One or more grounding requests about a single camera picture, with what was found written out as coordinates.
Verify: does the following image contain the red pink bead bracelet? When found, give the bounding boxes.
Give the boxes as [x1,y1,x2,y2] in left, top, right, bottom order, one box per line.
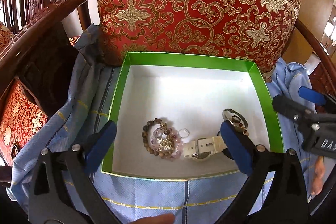
[231,116,250,136]

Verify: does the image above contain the silver bangle bracelet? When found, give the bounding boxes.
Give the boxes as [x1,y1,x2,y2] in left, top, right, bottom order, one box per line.
[221,108,249,133]

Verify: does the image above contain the brown wooden bead bracelet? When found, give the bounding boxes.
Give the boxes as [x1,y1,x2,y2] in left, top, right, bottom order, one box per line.
[141,117,174,159]

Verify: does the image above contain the pink purple bead bracelet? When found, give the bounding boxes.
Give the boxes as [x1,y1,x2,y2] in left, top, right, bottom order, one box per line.
[150,126,184,161]

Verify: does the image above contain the person right hand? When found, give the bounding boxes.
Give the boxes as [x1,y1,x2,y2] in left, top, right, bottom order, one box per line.
[310,156,326,195]

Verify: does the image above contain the person left hand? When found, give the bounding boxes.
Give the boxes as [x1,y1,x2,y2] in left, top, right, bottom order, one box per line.
[130,213,175,224]

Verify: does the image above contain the light blue striped cloth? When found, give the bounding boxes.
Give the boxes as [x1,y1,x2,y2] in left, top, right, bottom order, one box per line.
[10,24,336,224]

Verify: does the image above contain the green cardboard box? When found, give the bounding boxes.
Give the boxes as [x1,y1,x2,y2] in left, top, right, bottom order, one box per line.
[101,52,284,181]

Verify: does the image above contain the red cushion on left chair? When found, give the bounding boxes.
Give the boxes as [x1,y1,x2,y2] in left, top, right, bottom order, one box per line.
[1,23,78,166]

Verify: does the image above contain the dark wooden chair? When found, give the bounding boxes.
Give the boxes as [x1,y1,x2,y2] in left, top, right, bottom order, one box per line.
[0,0,336,224]

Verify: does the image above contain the red gold embroidered cushion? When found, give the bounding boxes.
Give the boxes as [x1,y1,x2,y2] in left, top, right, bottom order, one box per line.
[97,0,301,82]

